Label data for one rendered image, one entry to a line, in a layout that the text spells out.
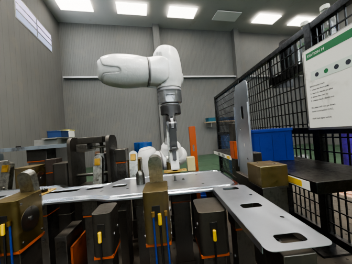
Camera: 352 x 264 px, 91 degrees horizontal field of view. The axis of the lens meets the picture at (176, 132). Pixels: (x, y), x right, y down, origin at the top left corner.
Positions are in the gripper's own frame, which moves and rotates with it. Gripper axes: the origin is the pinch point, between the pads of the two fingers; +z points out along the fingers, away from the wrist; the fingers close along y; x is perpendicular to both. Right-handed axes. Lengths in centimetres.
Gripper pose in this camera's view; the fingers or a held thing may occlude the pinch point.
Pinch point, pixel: (174, 159)
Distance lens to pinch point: 64.6
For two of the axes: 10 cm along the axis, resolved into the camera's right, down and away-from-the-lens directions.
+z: 0.8, 10.0, -0.1
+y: 0.6, -0.2, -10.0
